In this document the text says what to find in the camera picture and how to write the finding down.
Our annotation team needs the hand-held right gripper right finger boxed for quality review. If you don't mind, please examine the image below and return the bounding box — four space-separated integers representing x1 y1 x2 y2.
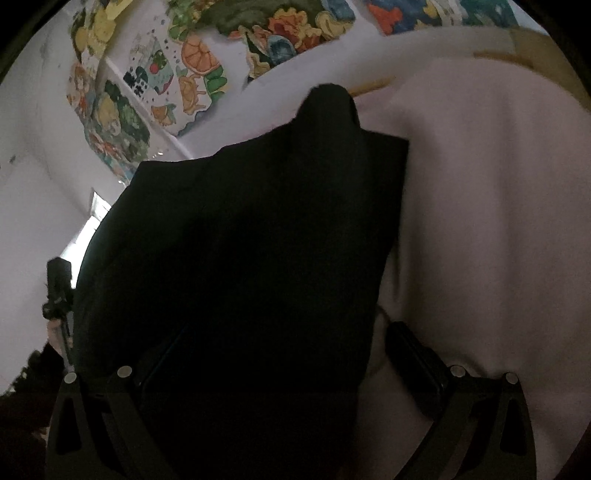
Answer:
385 320 537 480

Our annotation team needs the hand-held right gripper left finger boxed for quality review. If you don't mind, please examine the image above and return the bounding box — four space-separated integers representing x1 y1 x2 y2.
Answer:
46 366 182 480

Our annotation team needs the black garment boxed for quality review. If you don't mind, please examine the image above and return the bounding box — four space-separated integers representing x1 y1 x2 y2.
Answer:
73 83 410 480

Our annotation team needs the bright window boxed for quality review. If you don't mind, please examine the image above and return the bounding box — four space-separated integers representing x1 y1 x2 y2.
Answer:
59 189 114 269

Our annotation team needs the white bed sheet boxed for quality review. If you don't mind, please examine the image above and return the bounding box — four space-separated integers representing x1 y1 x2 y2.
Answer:
351 59 591 480

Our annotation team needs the large colourful cartoon wall poster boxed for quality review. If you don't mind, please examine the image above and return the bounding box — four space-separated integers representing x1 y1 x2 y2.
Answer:
67 0 362 186

